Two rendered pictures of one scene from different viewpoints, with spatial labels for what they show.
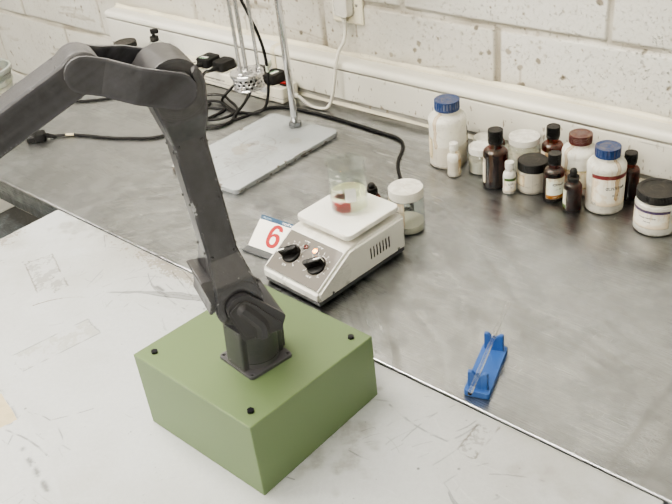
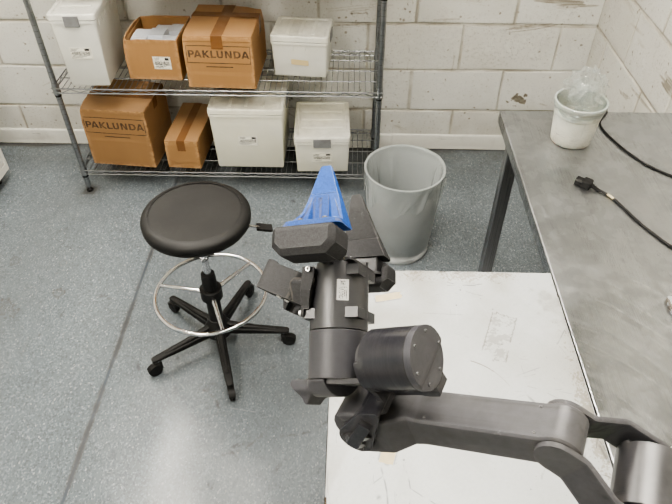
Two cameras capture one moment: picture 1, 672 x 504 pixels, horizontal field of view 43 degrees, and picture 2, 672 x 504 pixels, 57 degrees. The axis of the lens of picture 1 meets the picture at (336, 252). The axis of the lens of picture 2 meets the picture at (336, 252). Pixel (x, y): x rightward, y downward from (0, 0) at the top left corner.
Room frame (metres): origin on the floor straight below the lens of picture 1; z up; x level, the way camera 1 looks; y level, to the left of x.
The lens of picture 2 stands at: (0.45, 0.15, 1.87)
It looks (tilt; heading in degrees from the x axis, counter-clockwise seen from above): 43 degrees down; 46
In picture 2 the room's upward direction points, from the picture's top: straight up
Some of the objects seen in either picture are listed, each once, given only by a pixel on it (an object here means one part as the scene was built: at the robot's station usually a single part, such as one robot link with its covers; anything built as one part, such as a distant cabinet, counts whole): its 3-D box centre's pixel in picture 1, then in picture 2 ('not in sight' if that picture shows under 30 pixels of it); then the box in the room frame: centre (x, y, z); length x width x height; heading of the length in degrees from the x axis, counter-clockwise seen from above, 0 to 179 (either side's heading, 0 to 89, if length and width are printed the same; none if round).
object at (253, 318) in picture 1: (246, 299); not in sight; (0.81, 0.11, 1.10); 0.09 x 0.07 x 0.06; 21
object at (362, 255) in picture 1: (338, 242); not in sight; (1.16, -0.01, 0.94); 0.22 x 0.13 x 0.08; 131
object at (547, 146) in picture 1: (552, 150); not in sight; (1.36, -0.41, 0.95); 0.04 x 0.04 x 0.10
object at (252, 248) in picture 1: (272, 239); not in sight; (1.22, 0.10, 0.92); 0.09 x 0.06 x 0.04; 48
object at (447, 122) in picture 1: (447, 130); not in sight; (1.46, -0.24, 0.96); 0.07 x 0.07 x 0.13
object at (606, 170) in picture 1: (605, 176); not in sight; (1.23, -0.46, 0.96); 0.06 x 0.06 x 0.11
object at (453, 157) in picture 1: (454, 158); not in sight; (1.40, -0.24, 0.93); 0.03 x 0.03 x 0.07
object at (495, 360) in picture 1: (486, 362); not in sight; (0.85, -0.18, 0.92); 0.10 x 0.03 x 0.04; 153
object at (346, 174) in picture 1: (346, 184); not in sight; (1.18, -0.03, 1.03); 0.07 x 0.06 x 0.08; 47
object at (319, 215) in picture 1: (347, 212); not in sight; (1.17, -0.03, 0.98); 0.12 x 0.12 x 0.01; 41
